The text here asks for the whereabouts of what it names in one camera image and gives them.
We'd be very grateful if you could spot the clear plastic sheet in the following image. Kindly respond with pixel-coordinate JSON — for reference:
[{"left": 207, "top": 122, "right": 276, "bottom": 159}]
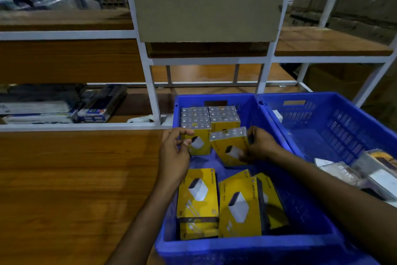
[{"left": 31, "top": 0, "right": 101, "bottom": 11}]

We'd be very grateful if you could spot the flat brown cardboard box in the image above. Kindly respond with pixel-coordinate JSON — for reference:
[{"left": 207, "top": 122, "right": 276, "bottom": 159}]
[{"left": 130, "top": 0, "right": 291, "bottom": 43}]

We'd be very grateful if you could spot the blue plastic crate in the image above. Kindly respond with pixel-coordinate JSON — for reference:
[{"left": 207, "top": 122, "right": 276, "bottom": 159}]
[
  {"left": 257, "top": 91, "right": 397, "bottom": 265},
  {"left": 155, "top": 93, "right": 379, "bottom": 265}
]

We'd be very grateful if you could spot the person's left forearm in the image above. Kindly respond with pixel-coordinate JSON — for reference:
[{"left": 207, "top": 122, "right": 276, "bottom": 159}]
[{"left": 105, "top": 178, "right": 184, "bottom": 265}]

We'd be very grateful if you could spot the white metal shelving rack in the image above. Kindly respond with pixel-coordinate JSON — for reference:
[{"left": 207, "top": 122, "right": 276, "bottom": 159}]
[{"left": 0, "top": 0, "right": 397, "bottom": 265}]

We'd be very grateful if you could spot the white charger box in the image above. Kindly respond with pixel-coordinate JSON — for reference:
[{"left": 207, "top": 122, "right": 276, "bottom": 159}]
[{"left": 361, "top": 187, "right": 385, "bottom": 202}]

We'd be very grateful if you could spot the person's right forearm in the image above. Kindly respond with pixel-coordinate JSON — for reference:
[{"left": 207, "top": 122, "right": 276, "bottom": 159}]
[{"left": 268, "top": 148, "right": 397, "bottom": 265}]

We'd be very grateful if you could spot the person's left hand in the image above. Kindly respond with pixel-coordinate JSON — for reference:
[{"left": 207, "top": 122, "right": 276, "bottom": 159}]
[{"left": 156, "top": 127, "right": 195, "bottom": 189}]

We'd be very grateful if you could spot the black flat case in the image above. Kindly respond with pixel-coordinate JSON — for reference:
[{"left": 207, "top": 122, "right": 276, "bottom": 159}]
[{"left": 0, "top": 83, "right": 87, "bottom": 104}]

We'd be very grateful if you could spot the person's right hand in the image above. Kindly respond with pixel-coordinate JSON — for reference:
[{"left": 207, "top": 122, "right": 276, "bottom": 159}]
[{"left": 240, "top": 126, "right": 283, "bottom": 165}]

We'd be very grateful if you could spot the blue white packet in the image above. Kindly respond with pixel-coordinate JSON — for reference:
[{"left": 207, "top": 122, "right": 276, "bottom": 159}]
[{"left": 77, "top": 84, "right": 128, "bottom": 123}]

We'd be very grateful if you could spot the group of yellow charger boxes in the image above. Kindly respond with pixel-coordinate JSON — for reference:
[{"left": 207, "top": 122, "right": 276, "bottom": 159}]
[{"left": 176, "top": 105, "right": 291, "bottom": 241}]

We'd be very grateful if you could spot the white plastic piece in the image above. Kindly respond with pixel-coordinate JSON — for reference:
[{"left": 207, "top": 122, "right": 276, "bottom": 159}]
[{"left": 127, "top": 114, "right": 173, "bottom": 124}]

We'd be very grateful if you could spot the open brown cardboard box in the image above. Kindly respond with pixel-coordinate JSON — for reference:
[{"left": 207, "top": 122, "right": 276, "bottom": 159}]
[{"left": 304, "top": 63, "right": 385, "bottom": 101}]

